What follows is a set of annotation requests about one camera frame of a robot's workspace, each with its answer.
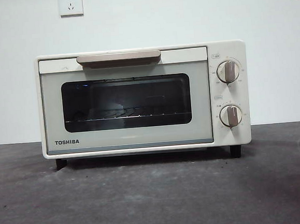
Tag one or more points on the dark grey felt table mat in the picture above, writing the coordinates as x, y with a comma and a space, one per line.
146, 195

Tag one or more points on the white oven knob beige grip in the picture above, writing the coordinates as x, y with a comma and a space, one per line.
228, 71
231, 116

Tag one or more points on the white wall socket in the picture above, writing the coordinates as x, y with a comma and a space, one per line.
70, 5

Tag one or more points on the white Toshiba toaster oven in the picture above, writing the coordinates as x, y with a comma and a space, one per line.
225, 49

